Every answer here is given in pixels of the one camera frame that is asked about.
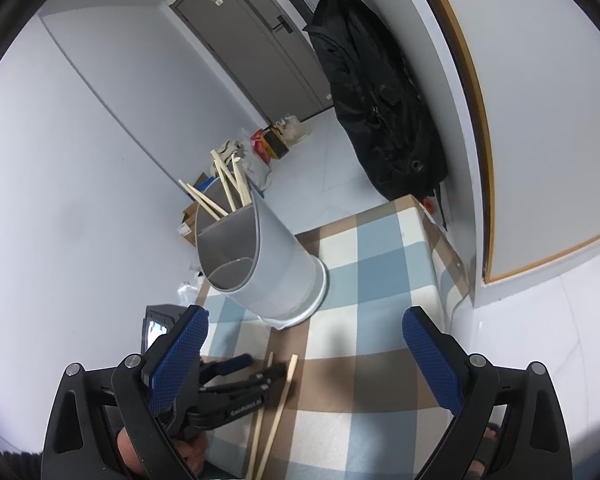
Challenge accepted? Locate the yellow black box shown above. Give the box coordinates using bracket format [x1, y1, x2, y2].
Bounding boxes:
[260, 127, 291, 161]

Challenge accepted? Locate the cream cloth bag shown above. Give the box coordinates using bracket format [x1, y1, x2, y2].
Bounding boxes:
[215, 140, 251, 161]

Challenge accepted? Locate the red snack packet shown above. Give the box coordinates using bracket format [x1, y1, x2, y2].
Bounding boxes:
[251, 130, 273, 163]

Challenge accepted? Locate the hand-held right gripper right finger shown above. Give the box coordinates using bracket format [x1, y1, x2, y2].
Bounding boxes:
[401, 306, 573, 480]

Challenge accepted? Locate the brown cardboard box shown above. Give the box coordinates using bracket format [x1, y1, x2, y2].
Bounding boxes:
[179, 172, 216, 248]

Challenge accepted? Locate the black backpack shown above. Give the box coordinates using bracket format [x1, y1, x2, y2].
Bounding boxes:
[302, 0, 448, 201]

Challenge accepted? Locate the person's foot in dark slipper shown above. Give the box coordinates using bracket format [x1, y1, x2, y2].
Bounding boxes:
[467, 422, 503, 476]

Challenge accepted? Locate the grey door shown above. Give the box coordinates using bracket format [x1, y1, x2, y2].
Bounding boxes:
[169, 0, 338, 123]

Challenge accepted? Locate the white plastic bag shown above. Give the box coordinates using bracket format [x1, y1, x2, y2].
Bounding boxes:
[177, 272, 206, 306]

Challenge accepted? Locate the wooden chopstick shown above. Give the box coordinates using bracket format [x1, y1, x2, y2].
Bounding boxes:
[257, 354, 299, 471]
[210, 150, 240, 212]
[231, 155, 254, 207]
[187, 184, 231, 217]
[245, 352, 275, 480]
[178, 179, 222, 221]

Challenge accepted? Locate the plaid tablecloth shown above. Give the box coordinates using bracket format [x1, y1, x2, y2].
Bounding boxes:
[192, 195, 468, 480]

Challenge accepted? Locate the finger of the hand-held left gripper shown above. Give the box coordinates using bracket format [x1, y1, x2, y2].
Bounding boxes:
[198, 353, 254, 378]
[200, 363, 288, 397]

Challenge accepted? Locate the white panel with wood trim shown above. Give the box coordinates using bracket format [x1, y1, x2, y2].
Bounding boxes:
[415, 0, 600, 286]

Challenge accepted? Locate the person's left hand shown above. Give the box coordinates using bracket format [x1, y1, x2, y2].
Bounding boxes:
[118, 427, 209, 477]

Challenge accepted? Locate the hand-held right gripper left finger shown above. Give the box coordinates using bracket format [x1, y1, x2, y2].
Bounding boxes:
[40, 304, 210, 480]

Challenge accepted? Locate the white grey utensil holder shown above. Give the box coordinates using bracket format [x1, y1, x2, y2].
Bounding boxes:
[194, 192, 328, 331]

